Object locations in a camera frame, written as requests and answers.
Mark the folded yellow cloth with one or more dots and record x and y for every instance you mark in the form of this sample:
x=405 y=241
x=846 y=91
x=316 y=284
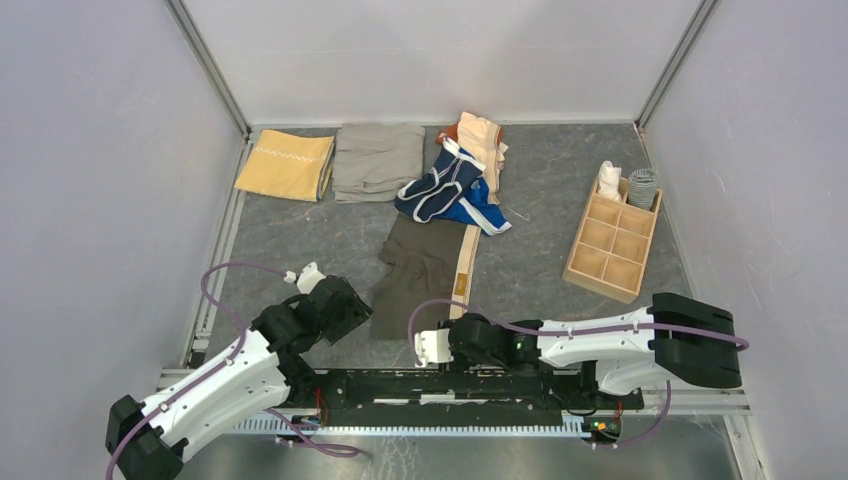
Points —
x=287 y=166

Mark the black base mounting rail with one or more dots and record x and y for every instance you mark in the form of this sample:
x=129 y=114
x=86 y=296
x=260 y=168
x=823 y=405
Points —
x=429 y=398

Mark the wooden compartment organizer box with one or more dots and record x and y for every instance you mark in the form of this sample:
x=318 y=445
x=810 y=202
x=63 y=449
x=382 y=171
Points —
x=612 y=245

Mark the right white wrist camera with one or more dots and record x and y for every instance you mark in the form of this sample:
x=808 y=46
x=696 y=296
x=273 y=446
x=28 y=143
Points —
x=432 y=347

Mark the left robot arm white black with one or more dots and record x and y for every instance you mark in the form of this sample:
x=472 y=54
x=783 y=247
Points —
x=262 y=369

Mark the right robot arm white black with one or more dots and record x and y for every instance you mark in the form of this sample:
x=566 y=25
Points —
x=675 y=337

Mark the rolled white cloth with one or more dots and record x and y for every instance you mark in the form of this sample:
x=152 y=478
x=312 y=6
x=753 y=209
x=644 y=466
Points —
x=608 y=181

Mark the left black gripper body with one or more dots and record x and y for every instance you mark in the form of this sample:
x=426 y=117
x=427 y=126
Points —
x=352 y=314

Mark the corner aluminium post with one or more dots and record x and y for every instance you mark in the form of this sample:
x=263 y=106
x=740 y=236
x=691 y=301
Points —
x=194 y=38
x=693 y=30

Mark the right corner aluminium post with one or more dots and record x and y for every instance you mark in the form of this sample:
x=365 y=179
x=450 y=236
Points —
x=693 y=30

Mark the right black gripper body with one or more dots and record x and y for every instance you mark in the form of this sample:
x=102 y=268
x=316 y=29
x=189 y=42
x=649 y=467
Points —
x=462 y=361

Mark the folded grey cloth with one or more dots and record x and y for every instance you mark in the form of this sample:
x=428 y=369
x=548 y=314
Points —
x=372 y=162

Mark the rolled grey striped cloth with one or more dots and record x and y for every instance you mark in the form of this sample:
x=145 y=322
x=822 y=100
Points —
x=642 y=188

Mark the olive boxer briefs beige waistband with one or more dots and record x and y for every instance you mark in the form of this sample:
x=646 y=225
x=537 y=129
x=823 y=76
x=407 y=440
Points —
x=424 y=261

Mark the aluminium frame rail front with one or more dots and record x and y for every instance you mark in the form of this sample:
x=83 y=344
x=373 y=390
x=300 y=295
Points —
x=680 y=400

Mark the left corner aluminium post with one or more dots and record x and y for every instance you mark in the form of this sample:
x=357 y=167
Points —
x=194 y=38

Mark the peach orange underwear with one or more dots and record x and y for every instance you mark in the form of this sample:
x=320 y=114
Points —
x=483 y=139

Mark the navy blue white-trimmed underwear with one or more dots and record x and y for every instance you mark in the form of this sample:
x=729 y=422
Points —
x=454 y=189

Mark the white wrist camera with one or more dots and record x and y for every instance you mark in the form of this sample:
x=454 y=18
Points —
x=432 y=347
x=306 y=280

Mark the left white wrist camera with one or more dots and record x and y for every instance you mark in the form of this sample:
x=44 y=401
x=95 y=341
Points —
x=306 y=280

